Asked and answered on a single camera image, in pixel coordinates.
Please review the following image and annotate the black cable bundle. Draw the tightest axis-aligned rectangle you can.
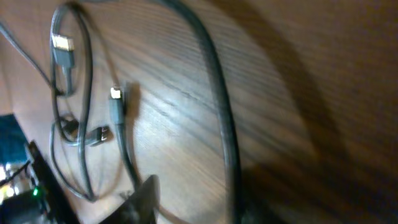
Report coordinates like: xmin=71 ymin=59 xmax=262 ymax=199
xmin=105 ymin=0 xmax=243 ymax=224

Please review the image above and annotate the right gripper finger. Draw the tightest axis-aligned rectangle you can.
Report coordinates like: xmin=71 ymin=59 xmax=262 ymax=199
xmin=100 ymin=175 xmax=160 ymax=224

